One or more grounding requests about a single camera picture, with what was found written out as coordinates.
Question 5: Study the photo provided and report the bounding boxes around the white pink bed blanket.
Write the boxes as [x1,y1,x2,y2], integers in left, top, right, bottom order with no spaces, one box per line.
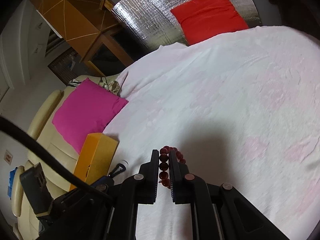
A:
[104,27,319,239]

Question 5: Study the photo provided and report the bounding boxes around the dark red bead bracelet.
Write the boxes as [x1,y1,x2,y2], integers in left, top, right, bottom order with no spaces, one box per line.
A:
[158,145,187,189]

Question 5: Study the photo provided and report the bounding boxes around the cream leather headboard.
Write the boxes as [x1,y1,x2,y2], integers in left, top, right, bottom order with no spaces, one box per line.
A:
[10,73,123,240]

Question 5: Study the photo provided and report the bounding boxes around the wooden pillar cabinet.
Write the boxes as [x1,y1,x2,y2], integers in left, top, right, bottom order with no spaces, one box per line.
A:
[30,0,133,76]

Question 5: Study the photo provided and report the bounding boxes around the phone on gripper mount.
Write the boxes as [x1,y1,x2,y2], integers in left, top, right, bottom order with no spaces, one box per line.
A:
[20,163,53,217]

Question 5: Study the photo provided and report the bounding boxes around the magenta pillow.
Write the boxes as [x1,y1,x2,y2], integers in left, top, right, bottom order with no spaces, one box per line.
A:
[52,79,128,154]

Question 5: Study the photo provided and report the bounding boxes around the red pillow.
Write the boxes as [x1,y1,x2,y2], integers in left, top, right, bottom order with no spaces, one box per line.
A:
[170,0,249,45]

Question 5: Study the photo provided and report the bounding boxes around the patterned cloth behind pillow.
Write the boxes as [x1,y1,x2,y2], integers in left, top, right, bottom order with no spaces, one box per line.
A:
[67,77,120,95]

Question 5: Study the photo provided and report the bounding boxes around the black cable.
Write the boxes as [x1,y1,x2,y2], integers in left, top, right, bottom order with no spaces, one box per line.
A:
[0,115,91,193]

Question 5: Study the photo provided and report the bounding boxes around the orange cardboard jewelry box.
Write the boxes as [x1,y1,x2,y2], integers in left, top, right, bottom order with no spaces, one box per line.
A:
[73,133,119,185]

